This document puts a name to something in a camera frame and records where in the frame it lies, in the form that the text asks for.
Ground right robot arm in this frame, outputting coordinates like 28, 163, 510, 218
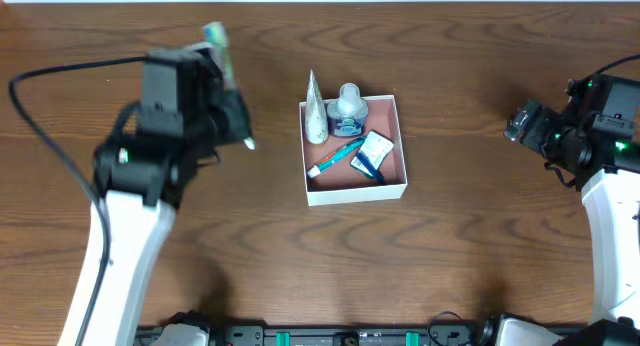
494, 71, 639, 345

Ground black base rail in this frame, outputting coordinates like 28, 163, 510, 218
133, 311, 502, 346

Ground teal Colgate toothpaste tube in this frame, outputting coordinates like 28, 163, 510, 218
306, 136, 365, 179

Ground white Pantene tube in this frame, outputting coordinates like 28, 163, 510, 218
304, 71, 329, 145

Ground left black cable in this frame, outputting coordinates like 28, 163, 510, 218
7, 55, 149, 346

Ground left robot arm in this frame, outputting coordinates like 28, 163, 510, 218
58, 42, 256, 345

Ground black cable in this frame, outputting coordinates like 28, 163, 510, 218
7, 55, 149, 346
592, 54, 640, 77

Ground right black cable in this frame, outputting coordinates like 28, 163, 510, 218
592, 54, 640, 77

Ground blue disposable razor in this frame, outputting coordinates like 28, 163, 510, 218
356, 152, 386, 185

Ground green white toothbrush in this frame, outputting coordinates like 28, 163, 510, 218
201, 20, 257, 152

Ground Dettol foam soap bottle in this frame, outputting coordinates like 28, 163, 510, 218
327, 83, 369, 138

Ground white box pink interior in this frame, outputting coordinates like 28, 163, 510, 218
303, 95, 408, 206

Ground green white soap bar pack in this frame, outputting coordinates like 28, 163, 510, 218
350, 131, 394, 178

